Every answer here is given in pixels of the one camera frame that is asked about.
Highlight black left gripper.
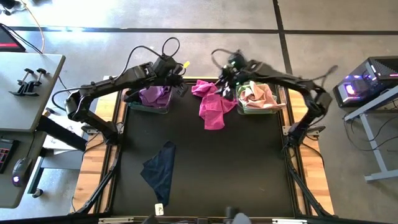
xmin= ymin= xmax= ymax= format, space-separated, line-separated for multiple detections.
xmin=154 ymin=55 xmax=189 ymax=98

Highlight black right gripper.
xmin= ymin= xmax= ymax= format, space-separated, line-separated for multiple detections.
xmin=219 ymin=52 xmax=249 ymax=101

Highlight magenta pink towel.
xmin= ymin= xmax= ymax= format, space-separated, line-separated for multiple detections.
xmin=191 ymin=79 xmax=239 ymax=131

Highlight purple towel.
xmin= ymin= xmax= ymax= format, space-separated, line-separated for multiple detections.
xmin=138 ymin=86 xmax=172 ymax=109

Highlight peach pink towel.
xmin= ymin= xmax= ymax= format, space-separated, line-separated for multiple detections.
xmin=238 ymin=81 xmax=287 ymax=110

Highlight navy blue towel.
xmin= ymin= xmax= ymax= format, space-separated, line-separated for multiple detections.
xmin=139 ymin=140 xmax=177 ymax=207

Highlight clear plastic basket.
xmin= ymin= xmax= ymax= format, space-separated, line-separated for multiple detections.
xmin=235 ymin=80 xmax=287 ymax=115
xmin=123 ymin=85 xmax=175 ymax=114

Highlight black desk clamp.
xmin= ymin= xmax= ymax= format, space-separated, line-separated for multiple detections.
xmin=19 ymin=68 xmax=47 ymax=97
xmin=8 ymin=67 xmax=35 ymax=96

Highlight black computer tower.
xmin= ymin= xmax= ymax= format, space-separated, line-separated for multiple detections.
xmin=332 ymin=55 xmax=398 ymax=109

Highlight white side table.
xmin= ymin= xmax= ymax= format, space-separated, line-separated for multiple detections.
xmin=343 ymin=85 xmax=398 ymax=183

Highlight grey desk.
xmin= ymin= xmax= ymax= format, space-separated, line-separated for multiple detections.
xmin=0 ymin=52 xmax=67 ymax=209

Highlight black computer mouse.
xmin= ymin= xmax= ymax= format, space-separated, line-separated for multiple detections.
xmin=11 ymin=157 xmax=33 ymax=187

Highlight black keyboard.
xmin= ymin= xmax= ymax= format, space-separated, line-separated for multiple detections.
xmin=0 ymin=138 xmax=19 ymax=174

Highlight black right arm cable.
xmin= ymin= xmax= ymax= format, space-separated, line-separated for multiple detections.
xmin=210 ymin=48 xmax=238 ymax=70

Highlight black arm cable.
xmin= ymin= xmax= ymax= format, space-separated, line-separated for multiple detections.
xmin=119 ymin=36 xmax=181 ymax=82
xmin=210 ymin=48 xmax=238 ymax=70

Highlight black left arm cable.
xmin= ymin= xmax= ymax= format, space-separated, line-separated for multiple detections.
xmin=119 ymin=36 xmax=181 ymax=82

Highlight black aluminium rig frame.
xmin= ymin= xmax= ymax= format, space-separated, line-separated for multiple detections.
xmin=70 ymin=76 xmax=336 ymax=224

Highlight tan floor cable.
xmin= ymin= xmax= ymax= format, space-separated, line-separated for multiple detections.
xmin=20 ymin=0 xmax=46 ymax=54

